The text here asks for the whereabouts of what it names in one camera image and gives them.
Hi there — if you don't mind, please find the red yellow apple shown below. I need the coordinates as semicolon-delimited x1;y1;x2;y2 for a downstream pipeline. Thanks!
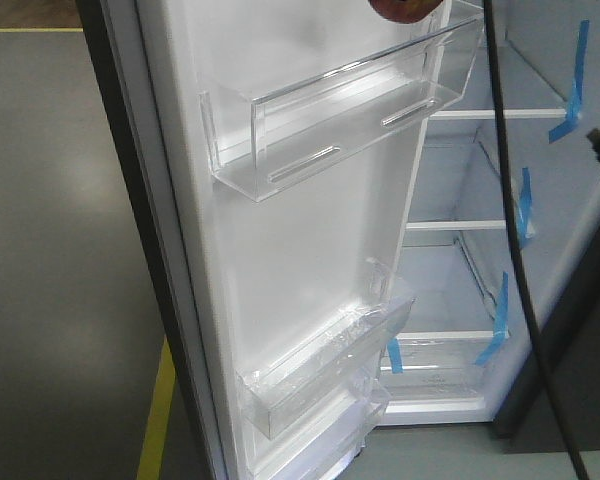
368;0;442;24

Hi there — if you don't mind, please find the clear upper door bin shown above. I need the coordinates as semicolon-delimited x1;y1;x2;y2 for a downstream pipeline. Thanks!
200;1;484;202

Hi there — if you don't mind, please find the dark grey fridge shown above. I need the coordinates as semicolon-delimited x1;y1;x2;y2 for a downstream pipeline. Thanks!
383;1;600;427

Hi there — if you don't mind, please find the clear lower door bin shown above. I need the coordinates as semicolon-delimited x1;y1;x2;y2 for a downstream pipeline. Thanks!
241;369;389;479

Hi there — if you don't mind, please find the clear door bin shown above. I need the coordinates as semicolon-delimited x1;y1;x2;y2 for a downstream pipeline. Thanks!
200;1;484;202
241;369;389;479
238;258;415;440

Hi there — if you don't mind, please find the clear fridge crisper drawer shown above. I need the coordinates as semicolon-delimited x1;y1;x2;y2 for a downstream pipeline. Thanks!
380;337;489;400

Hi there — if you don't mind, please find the clear middle door bin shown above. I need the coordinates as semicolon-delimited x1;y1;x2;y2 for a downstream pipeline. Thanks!
238;258;415;440

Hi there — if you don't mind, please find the fridge door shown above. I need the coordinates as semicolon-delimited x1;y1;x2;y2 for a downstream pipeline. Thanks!
74;0;486;480

